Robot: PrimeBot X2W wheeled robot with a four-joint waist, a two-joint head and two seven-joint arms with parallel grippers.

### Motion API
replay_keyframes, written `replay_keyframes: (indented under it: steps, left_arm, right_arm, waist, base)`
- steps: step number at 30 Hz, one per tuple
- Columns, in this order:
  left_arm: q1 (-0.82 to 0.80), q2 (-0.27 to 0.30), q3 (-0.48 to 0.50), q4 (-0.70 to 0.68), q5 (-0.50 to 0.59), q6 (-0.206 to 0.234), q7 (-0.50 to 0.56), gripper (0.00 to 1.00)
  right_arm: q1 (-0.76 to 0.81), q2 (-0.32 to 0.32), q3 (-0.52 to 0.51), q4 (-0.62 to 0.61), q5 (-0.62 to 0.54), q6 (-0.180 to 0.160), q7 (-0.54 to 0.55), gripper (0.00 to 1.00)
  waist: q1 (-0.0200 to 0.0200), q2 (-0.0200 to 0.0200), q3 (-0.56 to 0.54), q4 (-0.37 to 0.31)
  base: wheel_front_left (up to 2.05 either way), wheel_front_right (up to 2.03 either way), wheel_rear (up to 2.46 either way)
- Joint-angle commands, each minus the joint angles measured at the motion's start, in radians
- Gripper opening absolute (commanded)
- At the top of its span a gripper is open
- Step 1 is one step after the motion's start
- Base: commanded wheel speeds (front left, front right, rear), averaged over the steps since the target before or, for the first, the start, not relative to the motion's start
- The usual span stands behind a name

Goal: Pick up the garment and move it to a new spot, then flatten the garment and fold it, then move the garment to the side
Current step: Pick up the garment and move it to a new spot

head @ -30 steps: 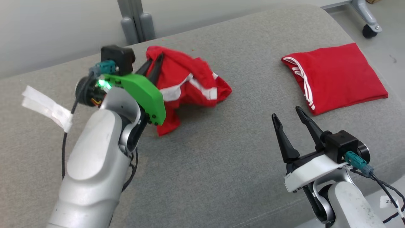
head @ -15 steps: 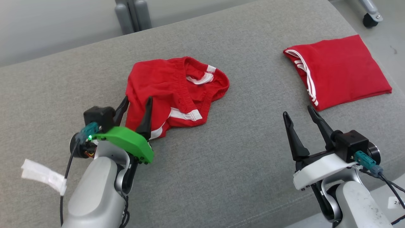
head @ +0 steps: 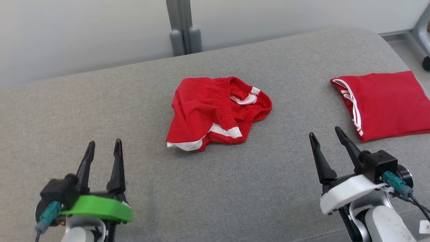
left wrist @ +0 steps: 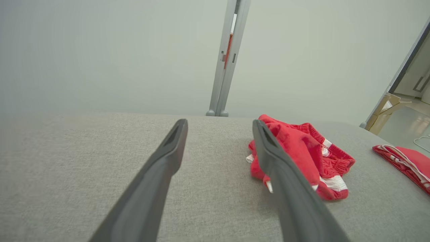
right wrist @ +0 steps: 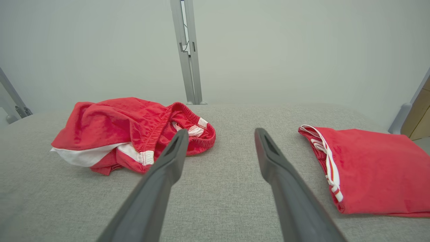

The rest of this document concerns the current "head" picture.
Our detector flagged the red white basketball jersey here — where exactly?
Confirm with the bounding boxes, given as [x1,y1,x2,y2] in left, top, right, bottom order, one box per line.
[330,71,430,142]

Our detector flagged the teal right cable connector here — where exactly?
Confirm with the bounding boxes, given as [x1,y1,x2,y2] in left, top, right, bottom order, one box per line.
[382,171,414,199]

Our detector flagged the teal left cable connector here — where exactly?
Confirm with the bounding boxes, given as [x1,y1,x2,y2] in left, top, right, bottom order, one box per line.
[35,201,63,234]

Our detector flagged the red shorts with white trim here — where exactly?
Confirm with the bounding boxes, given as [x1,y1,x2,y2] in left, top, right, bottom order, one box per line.
[166,76,273,152]

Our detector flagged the teal cable connector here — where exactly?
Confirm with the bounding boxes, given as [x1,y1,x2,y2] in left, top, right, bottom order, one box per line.
[382,171,414,199]
[35,201,63,234]

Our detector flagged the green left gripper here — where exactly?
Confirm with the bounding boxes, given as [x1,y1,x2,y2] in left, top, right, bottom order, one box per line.
[59,138,133,222]

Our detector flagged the thin black right camera cable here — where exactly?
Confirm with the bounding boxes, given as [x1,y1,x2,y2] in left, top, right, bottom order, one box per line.
[390,192,430,223]

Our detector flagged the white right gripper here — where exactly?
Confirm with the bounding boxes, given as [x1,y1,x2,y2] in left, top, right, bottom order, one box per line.
[309,126,387,215]

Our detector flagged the grey metal post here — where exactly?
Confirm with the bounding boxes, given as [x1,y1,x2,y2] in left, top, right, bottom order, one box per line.
[166,0,203,57]

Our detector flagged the grey metal frame with wheel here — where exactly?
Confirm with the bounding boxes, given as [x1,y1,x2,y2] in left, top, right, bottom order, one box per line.
[412,3,430,72]

